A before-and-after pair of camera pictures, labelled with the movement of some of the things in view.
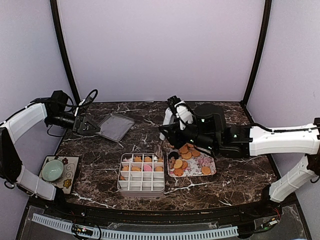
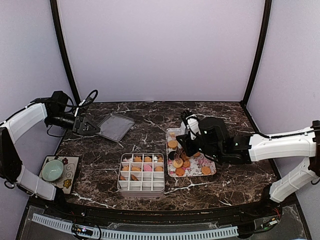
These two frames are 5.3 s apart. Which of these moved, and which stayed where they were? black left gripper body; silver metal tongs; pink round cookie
Moved: silver metal tongs
Stayed: pink round cookie; black left gripper body
